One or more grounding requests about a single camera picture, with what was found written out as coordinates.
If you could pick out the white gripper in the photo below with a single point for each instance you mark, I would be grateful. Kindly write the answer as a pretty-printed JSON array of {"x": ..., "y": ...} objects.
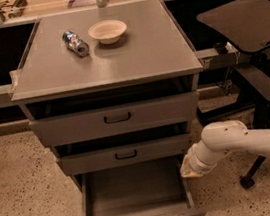
[{"x": 192, "y": 160}]

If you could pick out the grey bottom drawer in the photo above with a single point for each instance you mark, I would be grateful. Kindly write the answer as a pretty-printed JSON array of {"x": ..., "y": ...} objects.
[{"x": 153, "y": 188}]

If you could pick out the grey drawer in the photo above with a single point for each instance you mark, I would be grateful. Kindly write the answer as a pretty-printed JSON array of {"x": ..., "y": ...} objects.
[
  {"x": 123, "y": 149},
  {"x": 120, "y": 115},
  {"x": 153, "y": 188}
]

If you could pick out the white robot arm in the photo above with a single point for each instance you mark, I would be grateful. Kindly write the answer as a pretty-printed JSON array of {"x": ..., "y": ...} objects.
[{"x": 218, "y": 140}]

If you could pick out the grey middle drawer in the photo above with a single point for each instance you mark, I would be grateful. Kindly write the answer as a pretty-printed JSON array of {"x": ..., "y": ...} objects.
[{"x": 123, "y": 149}]

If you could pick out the grey top drawer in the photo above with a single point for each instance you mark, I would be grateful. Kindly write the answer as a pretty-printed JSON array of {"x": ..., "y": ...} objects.
[{"x": 120, "y": 115}]

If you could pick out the grey drawer cabinet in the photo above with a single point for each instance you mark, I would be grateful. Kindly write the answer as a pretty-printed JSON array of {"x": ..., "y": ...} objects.
[{"x": 151, "y": 56}]

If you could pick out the black office chair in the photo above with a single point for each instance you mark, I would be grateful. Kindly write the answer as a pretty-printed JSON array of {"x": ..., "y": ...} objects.
[{"x": 246, "y": 25}]

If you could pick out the white paper bowl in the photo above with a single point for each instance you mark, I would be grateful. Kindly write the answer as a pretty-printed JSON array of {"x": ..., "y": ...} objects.
[{"x": 108, "y": 31}]

